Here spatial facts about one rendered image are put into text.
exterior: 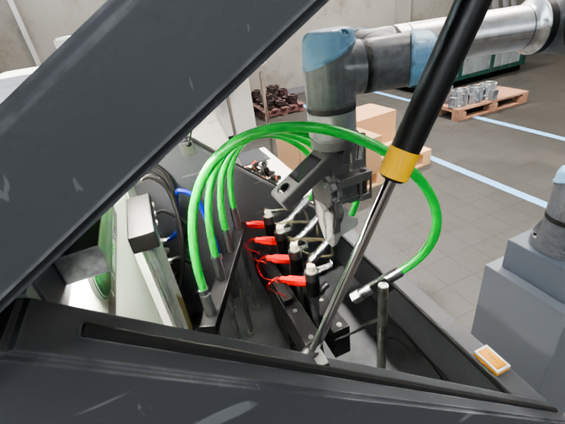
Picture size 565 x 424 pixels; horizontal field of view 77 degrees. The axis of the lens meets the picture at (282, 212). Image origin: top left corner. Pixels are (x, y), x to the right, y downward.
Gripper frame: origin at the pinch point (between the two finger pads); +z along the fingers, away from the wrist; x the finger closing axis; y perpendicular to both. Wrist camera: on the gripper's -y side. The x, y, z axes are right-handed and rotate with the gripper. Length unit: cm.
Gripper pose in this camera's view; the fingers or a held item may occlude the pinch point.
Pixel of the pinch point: (328, 241)
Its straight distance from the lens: 67.2
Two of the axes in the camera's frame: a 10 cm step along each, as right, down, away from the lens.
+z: 1.3, 8.5, 5.1
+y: 9.2, -2.9, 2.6
